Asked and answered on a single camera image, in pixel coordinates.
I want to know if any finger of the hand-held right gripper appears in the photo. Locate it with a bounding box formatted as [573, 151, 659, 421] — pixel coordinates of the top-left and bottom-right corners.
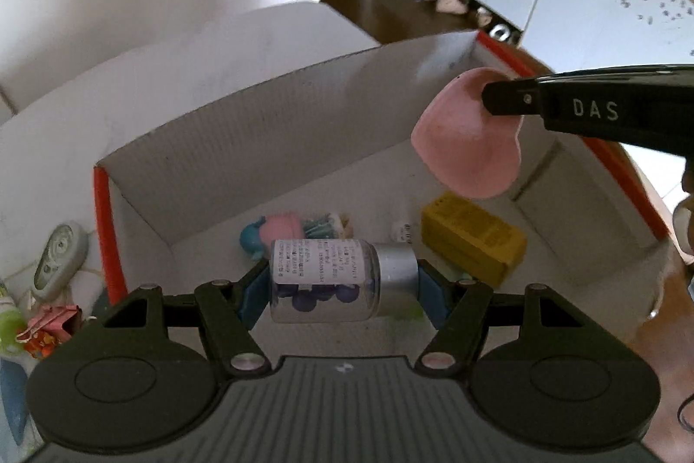
[481, 77, 548, 118]

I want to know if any black cable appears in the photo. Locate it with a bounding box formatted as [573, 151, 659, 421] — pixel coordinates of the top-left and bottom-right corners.
[677, 386, 694, 432]

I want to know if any clear bottle with silver cap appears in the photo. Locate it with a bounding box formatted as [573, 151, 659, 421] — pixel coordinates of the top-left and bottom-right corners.
[269, 237, 419, 324]

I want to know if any yellow small box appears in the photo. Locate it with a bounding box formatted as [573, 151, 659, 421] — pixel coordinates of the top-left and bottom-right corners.
[421, 192, 528, 286]

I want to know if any white cartoon figurine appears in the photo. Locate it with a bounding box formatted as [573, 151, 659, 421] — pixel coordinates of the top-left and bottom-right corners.
[391, 219, 416, 245]

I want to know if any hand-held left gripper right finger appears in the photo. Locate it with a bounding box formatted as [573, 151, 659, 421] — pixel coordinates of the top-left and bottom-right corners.
[415, 258, 594, 378]

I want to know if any black and white shoe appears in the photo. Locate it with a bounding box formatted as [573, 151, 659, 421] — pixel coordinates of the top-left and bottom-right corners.
[476, 6, 522, 44]

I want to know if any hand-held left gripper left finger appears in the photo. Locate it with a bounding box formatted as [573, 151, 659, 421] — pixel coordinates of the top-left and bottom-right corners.
[100, 261, 273, 378]

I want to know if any pink keychain toy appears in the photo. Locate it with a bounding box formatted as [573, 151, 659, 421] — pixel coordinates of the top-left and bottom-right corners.
[260, 212, 303, 247]

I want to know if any red dragon toy keychain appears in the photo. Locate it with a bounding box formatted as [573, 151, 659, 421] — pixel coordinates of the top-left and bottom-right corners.
[15, 305, 83, 360]

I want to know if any teal egg-shaped toy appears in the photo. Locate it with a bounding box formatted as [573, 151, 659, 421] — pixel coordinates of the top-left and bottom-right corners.
[239, 219, 272, 259]

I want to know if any red cardboard box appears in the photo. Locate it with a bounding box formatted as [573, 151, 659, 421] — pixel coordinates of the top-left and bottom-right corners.
[92, 28, 673, 350]

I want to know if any pink heart-shaped dish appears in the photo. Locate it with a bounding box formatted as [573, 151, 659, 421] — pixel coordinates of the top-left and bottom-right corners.
[410, 67, 523, 200]

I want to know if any green-capped small bottle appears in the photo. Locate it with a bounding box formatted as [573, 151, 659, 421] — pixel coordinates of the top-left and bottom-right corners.
[0, 305, 28, 356]

